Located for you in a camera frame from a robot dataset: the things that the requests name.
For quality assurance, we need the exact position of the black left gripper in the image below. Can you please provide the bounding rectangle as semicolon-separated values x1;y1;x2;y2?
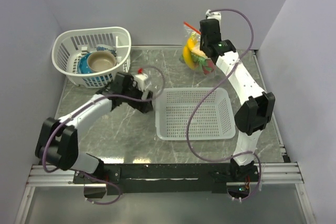
121;79;152;112

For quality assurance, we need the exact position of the clear zip top bag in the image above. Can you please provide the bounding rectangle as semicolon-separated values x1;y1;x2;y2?
181;22;215;75

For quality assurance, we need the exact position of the yellow fake banana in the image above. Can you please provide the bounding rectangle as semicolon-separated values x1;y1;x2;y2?
182;38;197;70

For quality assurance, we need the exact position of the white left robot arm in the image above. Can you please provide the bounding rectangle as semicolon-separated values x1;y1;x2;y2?
35;72;153;183

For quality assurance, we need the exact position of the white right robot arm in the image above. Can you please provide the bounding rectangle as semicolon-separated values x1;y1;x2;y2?
199;18;275;181

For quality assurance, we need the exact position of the beige bowl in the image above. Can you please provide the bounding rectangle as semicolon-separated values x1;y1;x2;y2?
88;51;117;72

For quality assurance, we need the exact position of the blue patterned white dish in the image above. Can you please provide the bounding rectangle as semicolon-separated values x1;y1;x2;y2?
96;44;116;55

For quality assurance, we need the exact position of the white slotted dish basket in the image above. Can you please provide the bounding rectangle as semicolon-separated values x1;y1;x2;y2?
51;27;132;89

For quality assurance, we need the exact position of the blue plate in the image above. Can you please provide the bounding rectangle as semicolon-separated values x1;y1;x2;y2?
77;53;92;74

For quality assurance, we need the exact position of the white perforated tray basket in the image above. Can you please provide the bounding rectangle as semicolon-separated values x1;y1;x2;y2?
155;87;236;141

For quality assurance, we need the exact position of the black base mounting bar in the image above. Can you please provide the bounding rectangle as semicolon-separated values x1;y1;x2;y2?
72;163;258;200

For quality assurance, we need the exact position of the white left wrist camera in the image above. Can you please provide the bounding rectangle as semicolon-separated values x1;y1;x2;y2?
134;68;152;100

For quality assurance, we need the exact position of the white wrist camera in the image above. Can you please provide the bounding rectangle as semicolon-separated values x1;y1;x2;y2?
205;9;222;23
134;68;152;100

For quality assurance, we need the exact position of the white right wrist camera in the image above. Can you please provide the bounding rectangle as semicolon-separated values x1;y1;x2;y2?
205;9;222;23

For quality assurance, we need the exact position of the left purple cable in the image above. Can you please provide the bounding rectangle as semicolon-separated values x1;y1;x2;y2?
41;66;166;206

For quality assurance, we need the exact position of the purple cable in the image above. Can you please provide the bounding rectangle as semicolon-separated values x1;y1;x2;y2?
186;8;263;202
41;66;166;206

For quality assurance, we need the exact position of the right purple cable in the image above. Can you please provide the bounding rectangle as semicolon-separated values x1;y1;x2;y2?
186;8;263;202

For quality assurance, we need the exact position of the aluminium frame rail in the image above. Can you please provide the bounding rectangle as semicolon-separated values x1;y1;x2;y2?
26;163;304;187

